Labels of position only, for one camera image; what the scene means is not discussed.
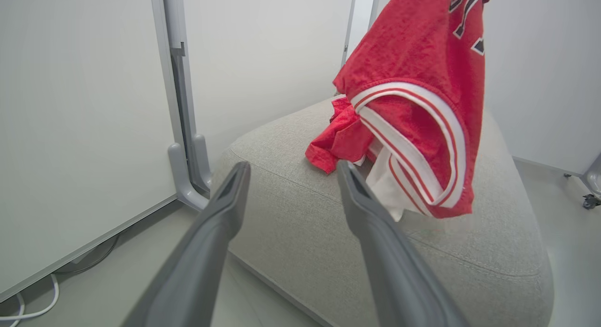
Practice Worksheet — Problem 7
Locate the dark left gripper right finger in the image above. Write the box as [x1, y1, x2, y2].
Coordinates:
[336, 160, 471, 327]

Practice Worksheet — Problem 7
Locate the plain red mesh garment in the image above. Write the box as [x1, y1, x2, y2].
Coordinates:
[305, 96, 376, 174]

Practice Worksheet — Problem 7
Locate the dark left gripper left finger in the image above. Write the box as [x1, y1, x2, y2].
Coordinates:
[121, 161, 252, 327]

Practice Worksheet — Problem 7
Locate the grey curved partition foot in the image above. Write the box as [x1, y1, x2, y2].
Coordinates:
[168, 143, 209, 211]
[193, 134, 213, 192]

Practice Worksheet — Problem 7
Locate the wide white partition panel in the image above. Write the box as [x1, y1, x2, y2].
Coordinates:
[0, 0, 181, 303]

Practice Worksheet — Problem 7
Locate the white partition panel behind sofa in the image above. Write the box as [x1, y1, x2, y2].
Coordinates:
[181, 0, 357, 170]

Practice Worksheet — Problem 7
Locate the red jersey with white trim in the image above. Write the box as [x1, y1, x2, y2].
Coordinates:
[333, 0, 494, 222]

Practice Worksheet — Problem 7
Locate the grey fabric sofa seat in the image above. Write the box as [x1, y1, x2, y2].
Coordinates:
[210, 95, 555, 327]

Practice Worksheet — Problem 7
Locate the grey caster leg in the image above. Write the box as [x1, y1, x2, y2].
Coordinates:
[563, 151, 601, 210]

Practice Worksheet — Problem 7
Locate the white looped floor cable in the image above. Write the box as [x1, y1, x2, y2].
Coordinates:
[0, 273, 60, 327]

